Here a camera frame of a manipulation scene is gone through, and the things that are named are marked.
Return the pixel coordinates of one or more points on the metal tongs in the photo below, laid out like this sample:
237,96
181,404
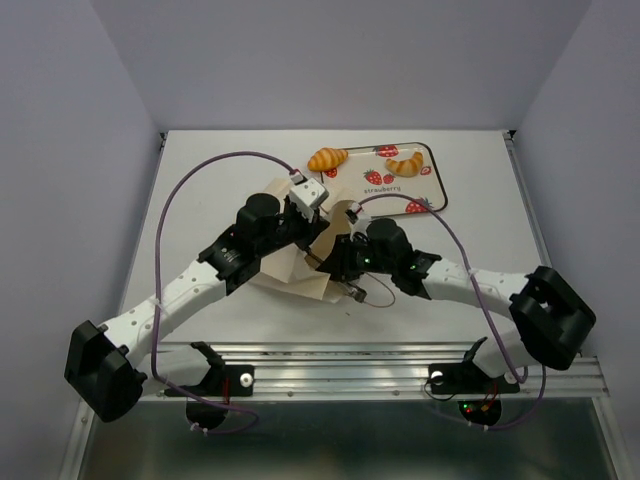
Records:
352,291

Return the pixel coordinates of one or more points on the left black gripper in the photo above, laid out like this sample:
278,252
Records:
311,229

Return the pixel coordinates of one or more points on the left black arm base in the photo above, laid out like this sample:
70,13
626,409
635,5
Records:
220,386

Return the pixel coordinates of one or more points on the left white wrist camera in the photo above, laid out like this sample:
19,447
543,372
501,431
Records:
308,196

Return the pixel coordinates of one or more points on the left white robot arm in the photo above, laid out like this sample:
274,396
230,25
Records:
104,361

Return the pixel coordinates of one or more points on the beige paper bag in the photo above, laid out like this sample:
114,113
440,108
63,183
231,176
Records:
293,271

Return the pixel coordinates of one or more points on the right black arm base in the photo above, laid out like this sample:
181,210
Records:
478,394

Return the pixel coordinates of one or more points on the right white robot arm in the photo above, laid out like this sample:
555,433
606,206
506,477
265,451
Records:
551,321

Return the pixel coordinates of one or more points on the aluminium mounting rail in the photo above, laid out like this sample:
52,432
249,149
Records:
362,372

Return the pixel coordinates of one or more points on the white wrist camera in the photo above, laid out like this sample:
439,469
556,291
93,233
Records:
358,219
308,196

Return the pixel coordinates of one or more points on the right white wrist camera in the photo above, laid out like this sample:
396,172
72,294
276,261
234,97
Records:
358,219

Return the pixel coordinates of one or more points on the fake croissant bread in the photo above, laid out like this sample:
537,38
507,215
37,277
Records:
407,168
326,159

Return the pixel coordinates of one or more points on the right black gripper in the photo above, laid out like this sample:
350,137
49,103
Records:
339,267

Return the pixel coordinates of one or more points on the strawberry print tray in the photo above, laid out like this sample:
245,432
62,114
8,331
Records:
364,174

